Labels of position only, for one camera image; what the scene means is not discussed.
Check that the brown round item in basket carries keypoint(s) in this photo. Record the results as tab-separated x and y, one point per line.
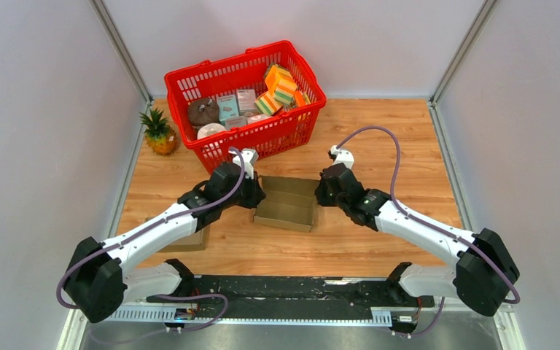
203	111

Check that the brown cardboard box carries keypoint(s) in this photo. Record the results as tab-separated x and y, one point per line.
198	241

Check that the small pineapple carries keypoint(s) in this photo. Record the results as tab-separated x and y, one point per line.
159	135

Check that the grey small box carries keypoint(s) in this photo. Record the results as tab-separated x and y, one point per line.
246	99

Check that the red plastic shopping basket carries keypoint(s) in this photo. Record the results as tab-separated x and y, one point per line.
214	79

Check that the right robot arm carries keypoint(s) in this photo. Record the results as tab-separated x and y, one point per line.
478	270

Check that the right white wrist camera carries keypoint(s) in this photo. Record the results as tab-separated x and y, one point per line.
340	155

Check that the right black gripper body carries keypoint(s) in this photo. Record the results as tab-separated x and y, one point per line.
327	200

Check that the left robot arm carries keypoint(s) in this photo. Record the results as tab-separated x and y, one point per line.
103	275

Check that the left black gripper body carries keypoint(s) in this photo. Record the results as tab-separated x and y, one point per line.
246	195

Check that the teal small box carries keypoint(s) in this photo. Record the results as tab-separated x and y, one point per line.
228	107

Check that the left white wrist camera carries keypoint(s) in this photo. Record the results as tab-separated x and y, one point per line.
245	159

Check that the striped sponge lower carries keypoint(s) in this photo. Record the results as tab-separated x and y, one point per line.
267	104

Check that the white round tin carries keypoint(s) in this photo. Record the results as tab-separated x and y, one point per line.
210	130

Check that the orange sponge right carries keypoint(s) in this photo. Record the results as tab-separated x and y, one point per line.
300	99

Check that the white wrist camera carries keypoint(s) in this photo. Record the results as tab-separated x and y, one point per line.
340	155
245	159

